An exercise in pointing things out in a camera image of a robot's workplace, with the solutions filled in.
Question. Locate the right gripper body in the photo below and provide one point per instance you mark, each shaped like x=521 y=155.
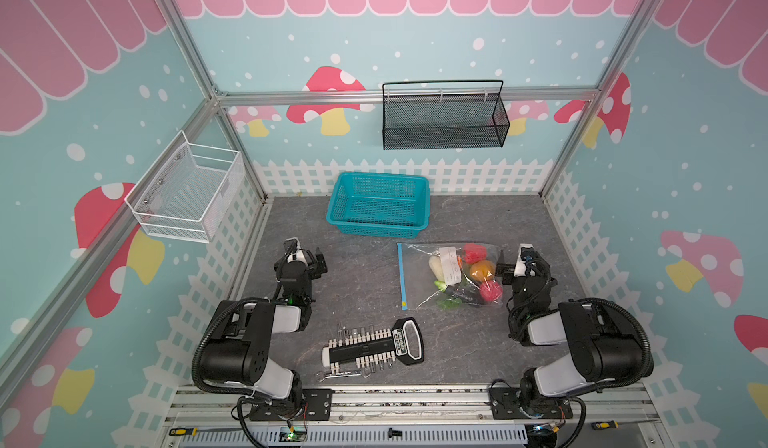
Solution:
x=512 y=271

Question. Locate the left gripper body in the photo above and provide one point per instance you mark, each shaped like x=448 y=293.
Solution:
x=313 y=272

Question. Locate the pink toy fruit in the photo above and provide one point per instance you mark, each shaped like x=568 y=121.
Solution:
x=491 y=291

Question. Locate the clear zip top bag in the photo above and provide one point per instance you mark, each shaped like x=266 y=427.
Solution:
x=418 y=286

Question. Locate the teal plastic basket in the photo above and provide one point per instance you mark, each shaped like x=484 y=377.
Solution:
x=380 y=205

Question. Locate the white green toy cabbage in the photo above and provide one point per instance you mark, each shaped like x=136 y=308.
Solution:
x=435 y=265

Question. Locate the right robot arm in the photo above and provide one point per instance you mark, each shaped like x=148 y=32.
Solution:
x=607 y=346

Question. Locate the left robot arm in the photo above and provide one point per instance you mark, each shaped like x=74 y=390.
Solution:
x=233 y=355

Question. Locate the black screwdriver bit set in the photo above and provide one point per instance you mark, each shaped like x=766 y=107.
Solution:
x=374 y=349

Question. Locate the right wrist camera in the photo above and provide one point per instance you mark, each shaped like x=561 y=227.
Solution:
x=526 y=261

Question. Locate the white wire wall basket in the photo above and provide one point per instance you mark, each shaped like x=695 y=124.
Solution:
x=187 y=191

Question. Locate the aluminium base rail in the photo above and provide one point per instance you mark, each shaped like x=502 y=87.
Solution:
x=420 y=416

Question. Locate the yellow handled screwdriver right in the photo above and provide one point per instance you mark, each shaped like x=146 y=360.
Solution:
x=604 y=425

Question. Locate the yellow handled screwdriver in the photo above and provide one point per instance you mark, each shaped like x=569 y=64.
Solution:
x=195 y=431
x=604 y=425

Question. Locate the black wire wall basket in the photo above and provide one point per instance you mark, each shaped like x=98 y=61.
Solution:
x=453 y=114

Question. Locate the yellow handled screwdriver left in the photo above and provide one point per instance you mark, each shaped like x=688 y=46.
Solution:
x=195 y=431

